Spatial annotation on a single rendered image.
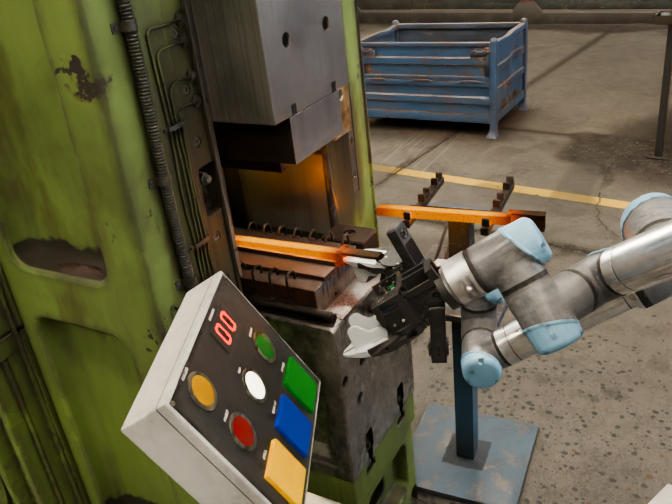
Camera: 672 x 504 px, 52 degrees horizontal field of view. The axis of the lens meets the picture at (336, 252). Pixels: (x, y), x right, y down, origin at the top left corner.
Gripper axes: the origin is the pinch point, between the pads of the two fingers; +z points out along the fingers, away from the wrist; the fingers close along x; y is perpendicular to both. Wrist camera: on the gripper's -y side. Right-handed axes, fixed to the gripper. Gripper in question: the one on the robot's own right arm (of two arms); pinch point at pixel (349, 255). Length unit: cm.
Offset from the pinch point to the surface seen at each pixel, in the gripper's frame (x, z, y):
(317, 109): -1.9, 2.2, -34.2
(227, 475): -71, -20, -7
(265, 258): -4.3, 20.6, 1.6
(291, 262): -4.1, 13.4, 1.7
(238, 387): -59, -13, -11
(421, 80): 365, 135, 60
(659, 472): 63, -66, 102
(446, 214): 34.8, -9.8, 4.7
